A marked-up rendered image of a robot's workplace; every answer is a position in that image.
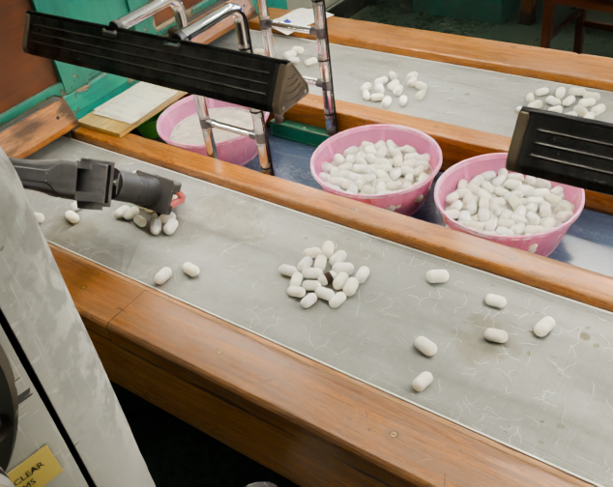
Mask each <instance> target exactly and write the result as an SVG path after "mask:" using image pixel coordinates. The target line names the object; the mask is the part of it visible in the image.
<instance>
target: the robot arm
mask: <svg viewBox="0 0 613 487"><path fill-rule="evenodd" d="M8 158H9V160H10V162H11V163H12V165H13V167H14V169H15V171H16V173H17V175H18V177H19V179H20V181H21V183H22V185H23V188H24V189H31V190H35V191H39V192H42V193H45V194H47V195H49V196H53V197H61V198H63V199H70V200H76V204H77V207H78V208H79V209H87V210H100V211H102V207H109V208H110V204H111V200H116V201H121V202H126V203H132V204H134V205H137V206H139V207H142V208H145V209H148V210H152V211H155V212H157V213H160V214H163V215H170V214H171V210H172V209H173V208H174V207H176V206H178V205H180V204H182V203H184V202H185V199H186V195H185V194H184V193H183V192H182V191H181V186H182V183H181V182H178V181H174V180H172V179H169V178H165V177H163V176H160V175H156V174H155V175H153V174H150V173H146V172H143V171H140V170H136V172H135V173H133V172H131V171H126V170H122V169H118V168H114V165H115V162H113V161H106V160H100V159H92V158H80V161H79V160H71V159H63V158H51V159H24V158H10V157H8ZM173 194H174V195H177V198H176V199H172V197H173Z"/></svg>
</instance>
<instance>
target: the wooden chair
mask: <svg viewBox="0 0 613 487"><path fill-rule="evenodd" d="M557 4H559V5H565V6H571V7H576V11H575V12H573V13H572V14H571V15H569V16H568V17H567V18H566V19H564V20H563V21H562V22H561V23H559V24H558V25H557V26H556V27H554V28H553V24H554V18H555V13H556V6H557ZM587 9H588V10H594V11H600V12H606V13H612V14H613V0H544V4H543V14H542V24H541V34H540V47H543V48H550V43H551V39H552V38H554V37H555V36H556V35H557V34H559V33H560V32H561V31H562V30H563V29H565V28H566V27H567V26H568V25H570V24H571V23H572V22H573V21H575V30H574V43H573V52H575V53H577V54H582V52H583V44H584V35H585V27H588V28H594V29H599V30H604V31H609V32H613V24H611V23H605V22H599V21H594V20H589V19H586V16H587Z"/></svg>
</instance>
